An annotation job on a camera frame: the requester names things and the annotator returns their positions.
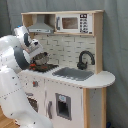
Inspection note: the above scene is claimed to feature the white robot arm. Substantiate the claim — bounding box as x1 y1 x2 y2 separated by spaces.
0 26 53 128

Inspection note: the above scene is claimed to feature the white cabinet door with dispenser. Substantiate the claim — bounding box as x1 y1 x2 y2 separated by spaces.
46 80 84 128

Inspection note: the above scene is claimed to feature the toy oven door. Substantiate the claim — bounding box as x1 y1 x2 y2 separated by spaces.
26 93 38 112

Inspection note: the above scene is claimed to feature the wooden toy kitchen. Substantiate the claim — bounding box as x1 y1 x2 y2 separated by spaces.
19 10 115 128

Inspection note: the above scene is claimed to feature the red right stove knob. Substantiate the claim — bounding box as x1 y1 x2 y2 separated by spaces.
32 81 39 87

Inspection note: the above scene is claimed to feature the small metal pot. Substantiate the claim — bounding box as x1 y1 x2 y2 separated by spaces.
33 52 49 65

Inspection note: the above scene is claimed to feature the black toy stovetop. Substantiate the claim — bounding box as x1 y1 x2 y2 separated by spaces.
29 63 57 72

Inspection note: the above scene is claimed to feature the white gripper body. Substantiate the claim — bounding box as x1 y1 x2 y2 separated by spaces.
23 39 43 58

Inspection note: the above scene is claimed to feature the toy microwave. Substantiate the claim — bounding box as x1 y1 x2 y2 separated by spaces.
56 14 93 34

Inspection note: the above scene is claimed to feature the grey range hood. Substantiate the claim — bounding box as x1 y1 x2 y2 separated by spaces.
28 15 54 34

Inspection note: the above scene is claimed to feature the grey toy sink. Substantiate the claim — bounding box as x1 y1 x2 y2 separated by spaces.
53 67 93 81

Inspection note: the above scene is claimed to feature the black toy faucet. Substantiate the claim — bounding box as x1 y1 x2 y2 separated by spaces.
77 50 95 70

